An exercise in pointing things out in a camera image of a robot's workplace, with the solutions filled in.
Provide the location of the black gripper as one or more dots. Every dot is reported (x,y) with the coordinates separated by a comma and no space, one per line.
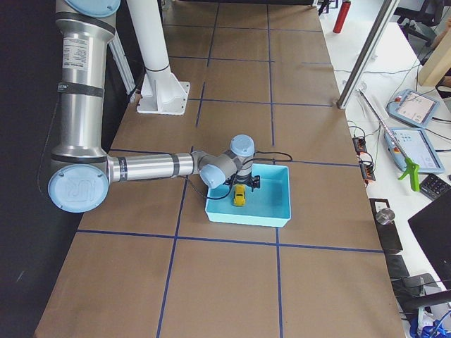
(244,177)

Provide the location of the green handled reacher grabber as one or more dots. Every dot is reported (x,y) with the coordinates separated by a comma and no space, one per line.
(412,169)

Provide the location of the aluminium frame post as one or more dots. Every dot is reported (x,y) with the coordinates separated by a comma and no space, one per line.
(382,19)

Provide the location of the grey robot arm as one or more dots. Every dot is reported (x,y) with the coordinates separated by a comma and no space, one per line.
(82,170)

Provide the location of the black keyboard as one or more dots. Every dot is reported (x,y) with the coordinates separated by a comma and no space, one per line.
(434,187)

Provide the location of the upper teach pendant tablet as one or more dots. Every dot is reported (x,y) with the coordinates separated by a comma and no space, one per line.
(412,108)

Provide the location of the black laptop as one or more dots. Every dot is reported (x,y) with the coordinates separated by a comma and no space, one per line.
(431,228)

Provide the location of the red fire extinguisher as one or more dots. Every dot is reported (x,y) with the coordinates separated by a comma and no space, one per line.
(342,14)

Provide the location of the steel cylinder weight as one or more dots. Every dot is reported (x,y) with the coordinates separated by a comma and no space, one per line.
(385,216)

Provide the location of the teach pendant tablet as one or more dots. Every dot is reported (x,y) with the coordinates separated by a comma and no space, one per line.
(416,144)
(412,108)

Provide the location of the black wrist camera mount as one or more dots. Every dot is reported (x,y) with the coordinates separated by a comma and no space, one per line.
(256,179)

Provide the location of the seated person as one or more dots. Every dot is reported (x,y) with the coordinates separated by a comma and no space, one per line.
(438,39)

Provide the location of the light blue plastic bin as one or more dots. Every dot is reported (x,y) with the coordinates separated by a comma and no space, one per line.
(268,205)

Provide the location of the lower teach pendant tablet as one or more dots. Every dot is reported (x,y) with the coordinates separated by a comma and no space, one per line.
(416,144)

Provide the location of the yellow beetle toy car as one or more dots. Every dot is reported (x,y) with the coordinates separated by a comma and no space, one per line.
(239,196)

